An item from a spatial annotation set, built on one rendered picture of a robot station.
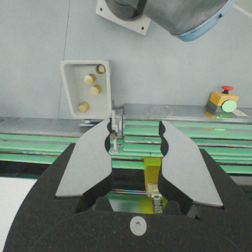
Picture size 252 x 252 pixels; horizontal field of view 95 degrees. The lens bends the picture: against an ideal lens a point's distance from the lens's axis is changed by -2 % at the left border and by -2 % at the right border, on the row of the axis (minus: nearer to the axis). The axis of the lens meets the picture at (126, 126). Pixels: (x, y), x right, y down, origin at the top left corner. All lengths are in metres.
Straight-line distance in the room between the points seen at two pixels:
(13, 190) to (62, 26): 0.67
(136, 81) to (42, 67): 0.41
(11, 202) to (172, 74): 0.80
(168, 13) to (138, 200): 0.56
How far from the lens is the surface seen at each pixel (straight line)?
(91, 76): 0.51
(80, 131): 0.57
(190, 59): 0.58
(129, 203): 0.54
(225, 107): 0.59
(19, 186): 0.72
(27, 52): 0.69
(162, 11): 0.32
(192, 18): 0.32
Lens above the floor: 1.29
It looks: 58 degrees down
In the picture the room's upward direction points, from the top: 174 degrees counter-clockwise
